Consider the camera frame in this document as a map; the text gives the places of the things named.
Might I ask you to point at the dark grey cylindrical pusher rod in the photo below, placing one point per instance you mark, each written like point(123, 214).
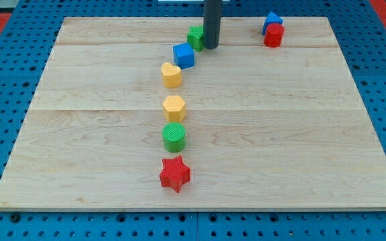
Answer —
point(211, 23)

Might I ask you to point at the red star block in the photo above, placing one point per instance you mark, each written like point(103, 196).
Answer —
point(175, 173)

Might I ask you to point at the blue cube block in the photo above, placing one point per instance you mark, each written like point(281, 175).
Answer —
point(183, 55)

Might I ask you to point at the red cylinder block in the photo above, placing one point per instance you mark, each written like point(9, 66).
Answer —
point(274, 35)

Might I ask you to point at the green star block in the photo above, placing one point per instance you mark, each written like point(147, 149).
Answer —
point(195, 37)

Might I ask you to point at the green cylinder block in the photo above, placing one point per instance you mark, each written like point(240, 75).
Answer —
point(174, 137)

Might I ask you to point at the yellow heart block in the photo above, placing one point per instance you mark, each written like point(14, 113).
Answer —
point(171, 75)

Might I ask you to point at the blue triangle block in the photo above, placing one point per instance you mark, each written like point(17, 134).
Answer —
point(271, 18)

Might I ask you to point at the yellow hexagon block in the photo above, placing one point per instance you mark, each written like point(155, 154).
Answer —
point(174, 109)

